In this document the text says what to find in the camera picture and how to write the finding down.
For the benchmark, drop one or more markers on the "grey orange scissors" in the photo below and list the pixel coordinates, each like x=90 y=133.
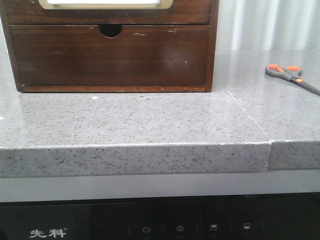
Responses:
x=290 y=74

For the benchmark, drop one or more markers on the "wooden drawer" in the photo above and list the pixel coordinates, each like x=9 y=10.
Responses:
x=64 y=55
x=31 y=12

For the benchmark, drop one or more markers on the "dark wooden drawer cabinet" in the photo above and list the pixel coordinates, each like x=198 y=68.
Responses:
x=111 y=33

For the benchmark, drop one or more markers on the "white curtain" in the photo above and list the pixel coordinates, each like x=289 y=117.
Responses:
x=268 y=25

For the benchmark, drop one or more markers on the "black appliance control panel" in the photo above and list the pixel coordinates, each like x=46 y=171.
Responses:
x=294 y=216

